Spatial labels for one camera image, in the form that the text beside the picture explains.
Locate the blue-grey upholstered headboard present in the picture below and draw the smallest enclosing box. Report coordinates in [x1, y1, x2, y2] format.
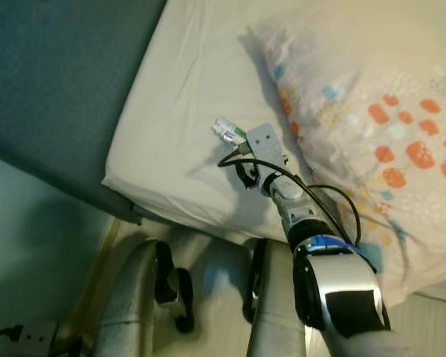
[0, 0, 169, 225]

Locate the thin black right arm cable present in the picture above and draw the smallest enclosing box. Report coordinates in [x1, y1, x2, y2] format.
[308, 183, 363, 248]

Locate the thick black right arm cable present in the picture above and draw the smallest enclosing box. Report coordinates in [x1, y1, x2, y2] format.
[216, 149, 361, 250]

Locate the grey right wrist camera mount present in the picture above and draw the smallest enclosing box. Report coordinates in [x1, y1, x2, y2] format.
[245, 122, 292, 179]

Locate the pink patterned pillow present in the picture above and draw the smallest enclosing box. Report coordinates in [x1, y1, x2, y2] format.
[242, 16, 446, 307]

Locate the bed with cream sheet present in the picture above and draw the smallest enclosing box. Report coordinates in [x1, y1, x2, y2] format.
[103, 0, 446, 307]

